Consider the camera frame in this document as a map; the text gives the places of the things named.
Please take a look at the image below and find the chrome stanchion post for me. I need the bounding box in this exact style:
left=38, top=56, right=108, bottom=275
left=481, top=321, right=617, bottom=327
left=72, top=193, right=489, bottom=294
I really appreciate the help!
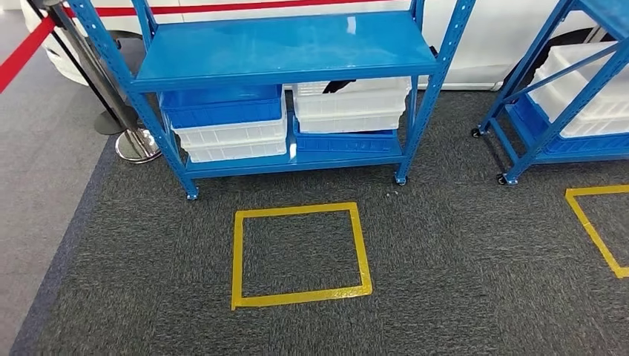
left=44, top=0, right=162, bottom=164

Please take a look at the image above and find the long red barrier belt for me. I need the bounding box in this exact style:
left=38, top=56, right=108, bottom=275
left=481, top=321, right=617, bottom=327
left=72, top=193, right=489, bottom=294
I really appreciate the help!
left=64, top=0, right=394, bottom=18

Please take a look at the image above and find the white plastic bin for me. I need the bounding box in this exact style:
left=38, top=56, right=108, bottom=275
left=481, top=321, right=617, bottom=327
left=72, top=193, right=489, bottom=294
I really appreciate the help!
left=528, top=42, right=629, bottom=139
left=294, top=110, right=406, bottom=134
left=182, top=139, right=289, bottom=163
left=171, top=93, right=289, bottom=147
left=283, top=76, right=412, bottom=119

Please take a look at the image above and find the white car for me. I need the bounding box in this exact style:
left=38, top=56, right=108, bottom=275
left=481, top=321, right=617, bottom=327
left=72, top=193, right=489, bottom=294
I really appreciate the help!
left=19, top=0, right=615, bottom=92

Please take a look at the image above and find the blue wheeled shelf rack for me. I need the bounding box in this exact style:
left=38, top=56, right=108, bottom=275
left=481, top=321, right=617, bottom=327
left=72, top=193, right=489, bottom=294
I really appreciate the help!
left=470, top=0, right=629, bottom=187

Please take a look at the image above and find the black part in bin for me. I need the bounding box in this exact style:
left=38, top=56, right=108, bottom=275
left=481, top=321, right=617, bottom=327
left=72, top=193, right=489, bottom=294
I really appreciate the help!
left=323, top=79, right=358, bottom=94

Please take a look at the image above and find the wide red barrier belt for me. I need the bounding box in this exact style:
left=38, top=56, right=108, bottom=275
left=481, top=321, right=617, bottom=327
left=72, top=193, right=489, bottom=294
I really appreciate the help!
left=0, top=17, right=56, bottom=94

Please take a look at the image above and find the blue metal shelf rack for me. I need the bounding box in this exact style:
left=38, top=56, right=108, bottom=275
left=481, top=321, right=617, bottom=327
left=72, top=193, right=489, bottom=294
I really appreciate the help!
left=66, top=0, right=477, bottom=202

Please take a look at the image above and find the yellow floor tape square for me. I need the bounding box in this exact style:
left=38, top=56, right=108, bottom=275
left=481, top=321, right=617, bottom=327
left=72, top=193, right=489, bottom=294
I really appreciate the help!
left=231, top=202, right=373, bottom=312

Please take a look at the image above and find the black stanchion post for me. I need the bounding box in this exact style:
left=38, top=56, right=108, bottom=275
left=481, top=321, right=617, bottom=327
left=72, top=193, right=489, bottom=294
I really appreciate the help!
left=27, top=0, right=128, bottom=136

